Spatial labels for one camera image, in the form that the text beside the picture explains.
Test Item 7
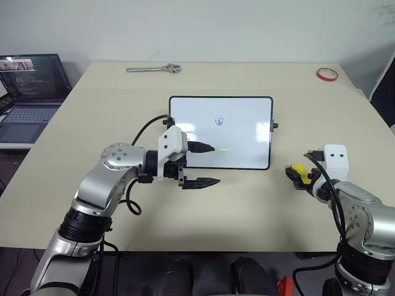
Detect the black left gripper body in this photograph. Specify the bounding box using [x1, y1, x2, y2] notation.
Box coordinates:
[162, 152, 188, 189]

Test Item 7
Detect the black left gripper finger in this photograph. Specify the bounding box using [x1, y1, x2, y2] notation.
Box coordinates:
[181, 177, 221, 190]
[187, 141, 215, 154]

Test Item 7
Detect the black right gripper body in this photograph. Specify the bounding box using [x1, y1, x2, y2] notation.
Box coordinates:
[309, 167, 325, 194]

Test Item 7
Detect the yellow object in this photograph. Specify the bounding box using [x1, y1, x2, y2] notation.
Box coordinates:
[292, 163, 310, 185]

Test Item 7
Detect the black-framed whiteboard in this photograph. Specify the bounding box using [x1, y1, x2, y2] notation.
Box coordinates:
[168, 96, 279, 171]

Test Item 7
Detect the silver adjustable wrench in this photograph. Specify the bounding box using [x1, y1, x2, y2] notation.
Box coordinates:
[126, 62, 183, 75]

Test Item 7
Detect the black board with white edge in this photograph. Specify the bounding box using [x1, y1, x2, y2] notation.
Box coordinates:
[368, 51, 395, 137]

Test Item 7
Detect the red tape roll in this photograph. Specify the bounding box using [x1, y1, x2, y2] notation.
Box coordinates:
[316, 67, 338, 83]

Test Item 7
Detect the small black rounded object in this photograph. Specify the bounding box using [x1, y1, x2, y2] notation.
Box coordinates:
[322, 278, 341, 296]

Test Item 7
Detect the dark rounded shape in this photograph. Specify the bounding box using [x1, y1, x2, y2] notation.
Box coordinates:
[230, 257, 280, 296]

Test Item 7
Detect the small red object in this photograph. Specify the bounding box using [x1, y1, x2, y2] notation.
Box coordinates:
[277, 276, 294, 296]

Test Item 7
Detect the grey side desk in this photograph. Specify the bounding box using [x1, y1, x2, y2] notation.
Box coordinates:
[0, 142, 33, 150]

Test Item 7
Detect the open laptop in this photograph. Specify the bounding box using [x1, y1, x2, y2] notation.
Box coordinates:
[0, 54, 72, 146]

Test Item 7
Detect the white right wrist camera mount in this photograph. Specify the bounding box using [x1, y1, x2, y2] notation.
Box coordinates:
[322, 144, 350, 182]

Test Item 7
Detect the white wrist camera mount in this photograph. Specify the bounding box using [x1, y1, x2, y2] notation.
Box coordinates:
[322, 144, 350, 182]
[157, 125, 189, 180]

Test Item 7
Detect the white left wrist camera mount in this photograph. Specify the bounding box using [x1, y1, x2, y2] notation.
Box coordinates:
[157, 125, 189, 180]

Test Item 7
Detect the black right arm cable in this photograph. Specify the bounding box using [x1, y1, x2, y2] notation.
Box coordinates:
[293, 150, 347, 296]

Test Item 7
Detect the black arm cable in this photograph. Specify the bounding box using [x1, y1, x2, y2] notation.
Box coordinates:
[293, 150, 347, 296]
[118, 115, 170, 216]

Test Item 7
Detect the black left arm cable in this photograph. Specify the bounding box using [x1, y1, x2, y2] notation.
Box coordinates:
[118, 115, 170, 216]

